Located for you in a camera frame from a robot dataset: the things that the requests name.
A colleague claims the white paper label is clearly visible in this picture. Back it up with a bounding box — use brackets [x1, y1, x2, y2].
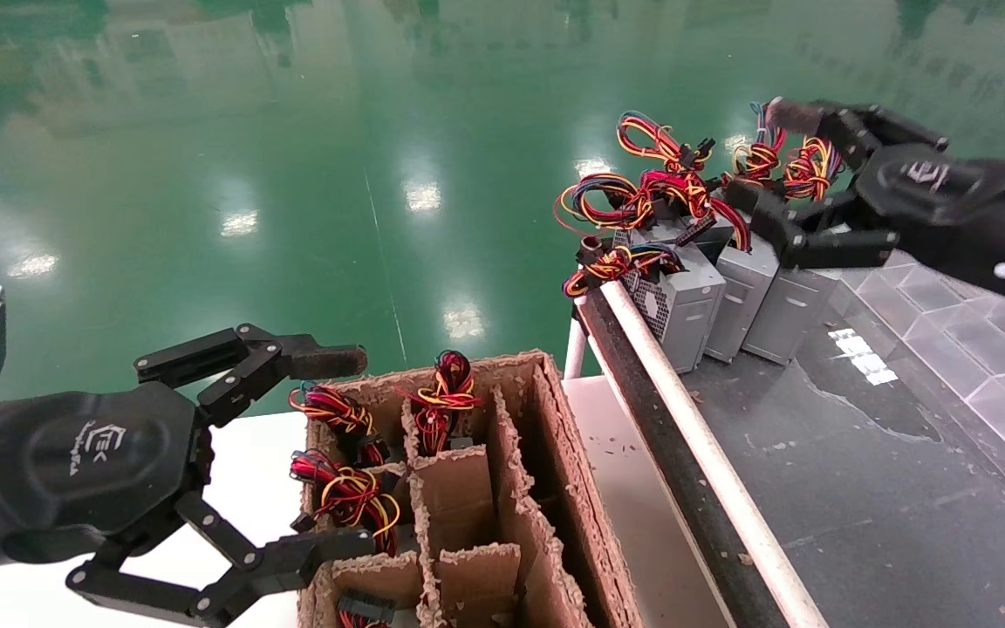
[825, 327, 900, 386]

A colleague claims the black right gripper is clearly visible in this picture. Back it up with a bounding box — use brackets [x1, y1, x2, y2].
[723, 96, 1005, 315]

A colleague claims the red yellow wire bundle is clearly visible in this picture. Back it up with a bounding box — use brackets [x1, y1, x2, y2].
[616, 113, 717, 171]

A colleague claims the clear acrylic divider tray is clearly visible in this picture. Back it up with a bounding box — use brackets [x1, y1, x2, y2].
[825, 249, 1005, 489]

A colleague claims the grey power supply mesh fan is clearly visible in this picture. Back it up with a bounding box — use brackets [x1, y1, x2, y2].
[562, 244, 726, 374]

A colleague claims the white frame leg pipe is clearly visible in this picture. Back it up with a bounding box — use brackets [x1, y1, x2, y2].
[564, 314, 589, 380]

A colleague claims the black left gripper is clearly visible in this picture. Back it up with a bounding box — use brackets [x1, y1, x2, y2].
[0, 323, 376, 628]

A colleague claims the long white frame pipe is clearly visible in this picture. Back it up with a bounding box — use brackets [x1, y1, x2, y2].
[597, 279, 828, 628]

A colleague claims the brown cardboard divider box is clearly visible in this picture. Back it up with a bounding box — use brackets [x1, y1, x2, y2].
[296, 349, 643, 628]

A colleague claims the grey power supply with wires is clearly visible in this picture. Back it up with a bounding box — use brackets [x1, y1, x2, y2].
[287, 384, 390, 468]
[289, 449, 403, 557]
[555, 172, 687, 254]
[742, 135, 845, 365]
[729, 103, 790, 188]
[398, 351, 482, 454]
[642, 170, 783, 363]

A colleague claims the black connector with wires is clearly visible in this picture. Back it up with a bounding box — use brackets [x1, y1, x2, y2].
[337, 589, 399, 628]

